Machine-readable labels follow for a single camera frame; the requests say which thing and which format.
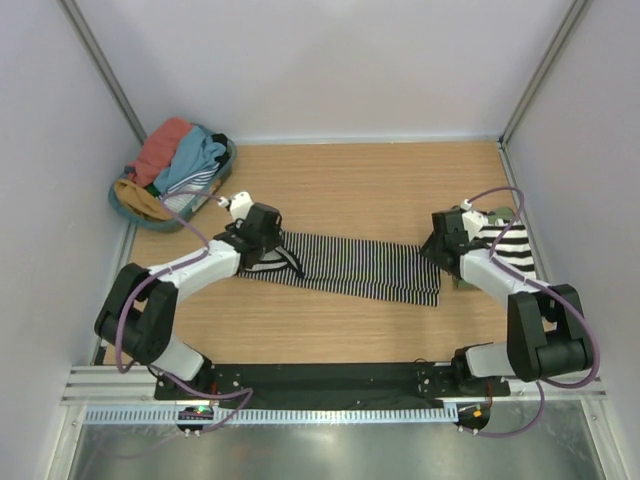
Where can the thin striped black tank top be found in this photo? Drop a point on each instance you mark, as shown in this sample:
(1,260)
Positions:
(371,269)

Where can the white striped garment in basket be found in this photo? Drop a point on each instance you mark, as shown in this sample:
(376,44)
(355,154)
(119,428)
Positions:
(183,195)

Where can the teal laundry basket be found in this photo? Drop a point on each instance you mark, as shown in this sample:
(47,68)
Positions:
(224,171)

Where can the olive green folded tank top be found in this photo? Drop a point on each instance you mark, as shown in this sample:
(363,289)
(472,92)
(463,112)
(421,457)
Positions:
(499,215)

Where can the wide striped folded tank top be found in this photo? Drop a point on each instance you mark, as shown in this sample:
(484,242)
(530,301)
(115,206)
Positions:
(514,248)

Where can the mustard brown garment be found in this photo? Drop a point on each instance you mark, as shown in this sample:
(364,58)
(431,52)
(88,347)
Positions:
(139,201)

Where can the coral red garment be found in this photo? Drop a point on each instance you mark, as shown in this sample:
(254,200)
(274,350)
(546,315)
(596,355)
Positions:
(157,151)

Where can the slotted white cable duct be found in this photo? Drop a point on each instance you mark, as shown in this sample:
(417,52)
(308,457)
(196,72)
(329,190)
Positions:
(202,415)

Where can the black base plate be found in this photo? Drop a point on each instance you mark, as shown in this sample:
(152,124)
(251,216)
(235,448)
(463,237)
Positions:
(335,381)

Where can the aluminium frame rail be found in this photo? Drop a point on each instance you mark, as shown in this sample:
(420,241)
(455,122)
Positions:
(104,384)

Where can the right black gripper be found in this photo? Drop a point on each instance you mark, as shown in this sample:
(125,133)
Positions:
(429,251)

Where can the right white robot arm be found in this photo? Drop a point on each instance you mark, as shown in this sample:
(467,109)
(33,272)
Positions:
(545,337)

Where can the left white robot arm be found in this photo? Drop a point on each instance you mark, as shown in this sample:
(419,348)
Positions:
(137,317)

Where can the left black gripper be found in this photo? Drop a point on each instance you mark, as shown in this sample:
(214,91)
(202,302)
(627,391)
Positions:
(273,241)

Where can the light blue garment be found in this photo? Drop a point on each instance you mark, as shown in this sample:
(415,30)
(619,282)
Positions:
(200,151)

